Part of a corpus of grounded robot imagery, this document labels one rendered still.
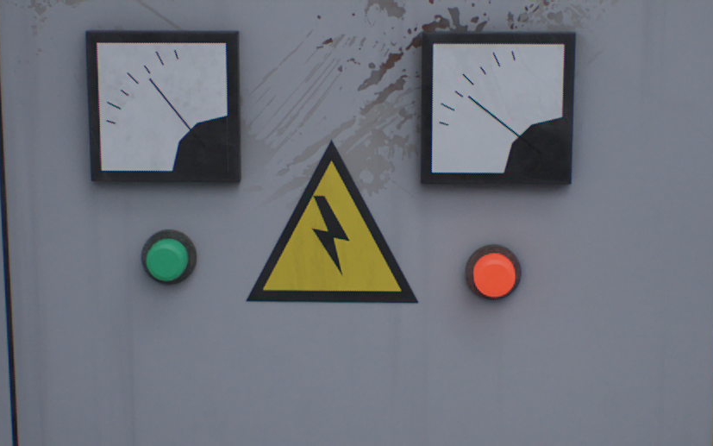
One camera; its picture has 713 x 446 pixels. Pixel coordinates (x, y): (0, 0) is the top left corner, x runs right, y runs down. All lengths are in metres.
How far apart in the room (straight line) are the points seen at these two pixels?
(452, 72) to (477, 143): 0.04
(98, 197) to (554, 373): 0.27
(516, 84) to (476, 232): 0.08
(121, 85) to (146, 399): 0.18
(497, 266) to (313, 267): 0.10
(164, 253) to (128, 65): 0.10
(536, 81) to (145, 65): 0.21
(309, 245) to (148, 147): 0.10
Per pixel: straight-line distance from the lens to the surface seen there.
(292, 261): 0.82
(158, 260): 0.81
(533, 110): 0.79
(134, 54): 0.80
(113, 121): 0.81
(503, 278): 0.80
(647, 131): 0.81
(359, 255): 0.81
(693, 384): 0.85
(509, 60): 0.79
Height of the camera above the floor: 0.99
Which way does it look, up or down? 12 degrees down
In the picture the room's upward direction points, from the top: straight up
